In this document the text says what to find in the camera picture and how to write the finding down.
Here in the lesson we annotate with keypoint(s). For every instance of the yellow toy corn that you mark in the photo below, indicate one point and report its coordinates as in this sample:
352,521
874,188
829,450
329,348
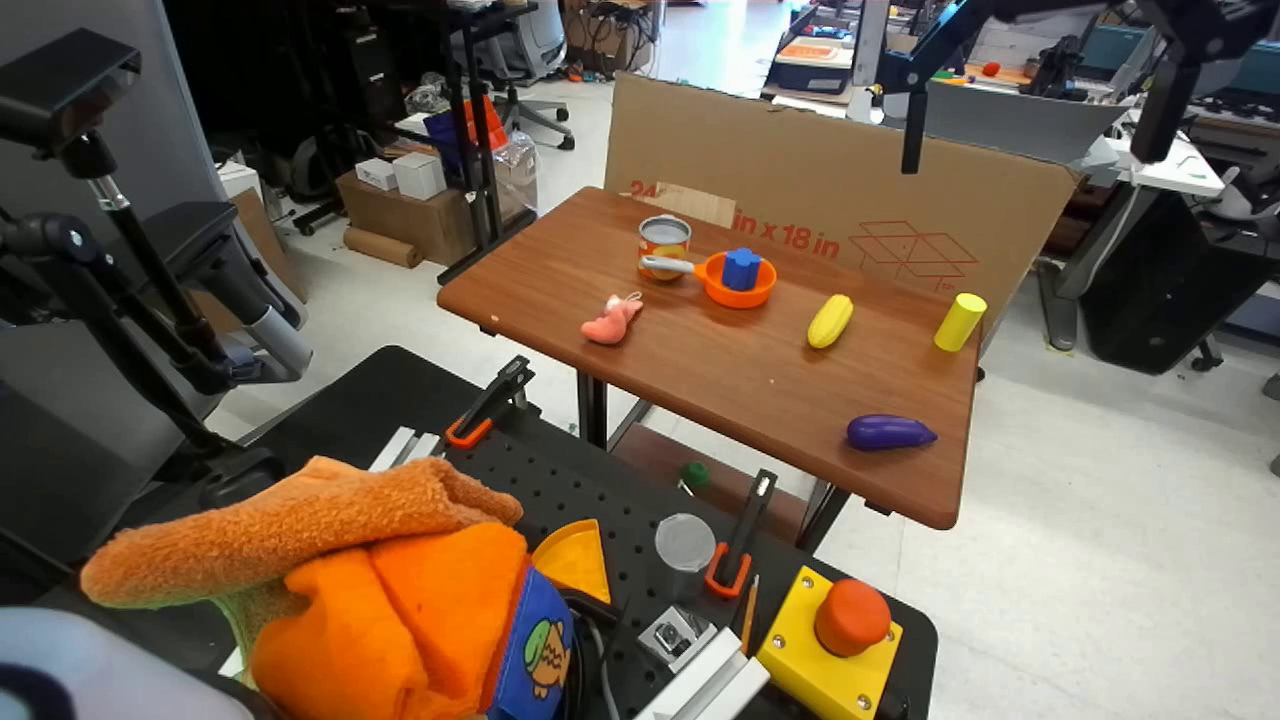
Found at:
829,323

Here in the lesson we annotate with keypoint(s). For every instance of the pink toy meat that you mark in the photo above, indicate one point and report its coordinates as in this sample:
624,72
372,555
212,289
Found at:
608,330

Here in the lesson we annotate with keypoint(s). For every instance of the orange bowl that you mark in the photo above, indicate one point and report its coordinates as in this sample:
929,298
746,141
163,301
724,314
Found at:
724,298

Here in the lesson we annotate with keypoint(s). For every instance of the blue cylinder block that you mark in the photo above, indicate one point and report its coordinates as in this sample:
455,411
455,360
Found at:
742,271

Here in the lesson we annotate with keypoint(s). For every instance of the orange black clamp left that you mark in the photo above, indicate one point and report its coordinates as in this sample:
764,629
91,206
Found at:
505,388

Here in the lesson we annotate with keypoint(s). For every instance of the orange black clamp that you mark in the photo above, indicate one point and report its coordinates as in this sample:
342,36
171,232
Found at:
505,388
732,558

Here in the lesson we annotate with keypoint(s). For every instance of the grey round disc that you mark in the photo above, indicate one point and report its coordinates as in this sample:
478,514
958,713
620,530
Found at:
686,540

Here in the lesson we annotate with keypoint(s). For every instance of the black perforated cart top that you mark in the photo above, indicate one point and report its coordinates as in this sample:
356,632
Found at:
557,476

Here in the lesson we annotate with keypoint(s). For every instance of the wooden table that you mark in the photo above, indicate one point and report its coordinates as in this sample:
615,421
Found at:
742,374

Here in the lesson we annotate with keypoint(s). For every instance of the orange black clamp right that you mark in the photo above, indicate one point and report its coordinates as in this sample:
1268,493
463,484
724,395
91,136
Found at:
732,558

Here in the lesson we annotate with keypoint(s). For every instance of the purple toy eggplant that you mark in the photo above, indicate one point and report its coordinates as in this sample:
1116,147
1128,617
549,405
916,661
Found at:
879,434

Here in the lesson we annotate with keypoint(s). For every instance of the cardboard sheet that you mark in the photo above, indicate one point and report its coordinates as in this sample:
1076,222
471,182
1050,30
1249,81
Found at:
833,194

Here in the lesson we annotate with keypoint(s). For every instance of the cardboard box on floor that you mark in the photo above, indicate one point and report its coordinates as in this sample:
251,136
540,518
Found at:
406,210

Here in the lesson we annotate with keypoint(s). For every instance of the orange plush toy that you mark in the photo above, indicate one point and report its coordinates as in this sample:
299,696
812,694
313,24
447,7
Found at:
422,629

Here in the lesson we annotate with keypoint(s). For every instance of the yellow cylinder block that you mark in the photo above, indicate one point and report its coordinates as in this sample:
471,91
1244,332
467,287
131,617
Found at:
962,323

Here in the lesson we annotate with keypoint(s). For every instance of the yellow box red button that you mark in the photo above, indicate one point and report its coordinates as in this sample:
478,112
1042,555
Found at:
833,647

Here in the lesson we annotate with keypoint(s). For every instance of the black office chair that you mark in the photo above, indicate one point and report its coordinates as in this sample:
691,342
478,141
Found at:
523,40

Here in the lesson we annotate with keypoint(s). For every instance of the orange towel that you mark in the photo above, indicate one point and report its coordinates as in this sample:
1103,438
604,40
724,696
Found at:
318,509

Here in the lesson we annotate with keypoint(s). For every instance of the silver aluminium rail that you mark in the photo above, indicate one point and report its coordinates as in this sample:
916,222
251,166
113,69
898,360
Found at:
714,685

